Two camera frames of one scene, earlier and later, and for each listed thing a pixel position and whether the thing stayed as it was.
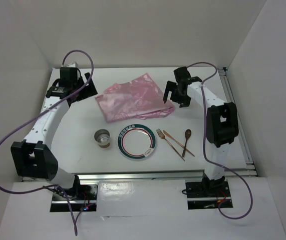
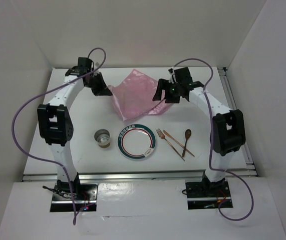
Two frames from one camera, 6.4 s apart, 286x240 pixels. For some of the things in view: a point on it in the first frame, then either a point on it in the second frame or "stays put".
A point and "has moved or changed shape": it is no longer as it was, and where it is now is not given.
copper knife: (170, 136) stays put
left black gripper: (88, 91) -> (102, 90)
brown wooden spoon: (188, 133) stays put
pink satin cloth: (141, 98) has moved or changed shape
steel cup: (102, 136) stays put
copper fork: (162, 136) stays put
